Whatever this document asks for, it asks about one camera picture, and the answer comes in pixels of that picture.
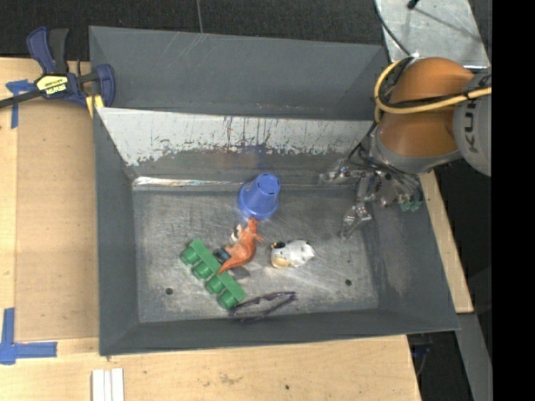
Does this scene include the purple sunglasses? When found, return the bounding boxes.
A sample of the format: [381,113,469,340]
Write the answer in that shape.
[228,291,298,322]

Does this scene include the grey metal bin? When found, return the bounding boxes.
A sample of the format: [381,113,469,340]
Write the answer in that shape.
[87,25,461,357]

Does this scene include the orange toy dinosaur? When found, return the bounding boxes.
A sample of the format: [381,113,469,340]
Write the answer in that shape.
[217,217,266,276]

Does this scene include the green block with pegs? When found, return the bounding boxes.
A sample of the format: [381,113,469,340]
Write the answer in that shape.
[180,237,248,311]

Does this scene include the white toy animal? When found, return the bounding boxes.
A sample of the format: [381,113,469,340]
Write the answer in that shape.
[269,239,316,269]

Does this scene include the blue plastic cup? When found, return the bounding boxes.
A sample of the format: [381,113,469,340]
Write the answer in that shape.
[237,172,282,221]

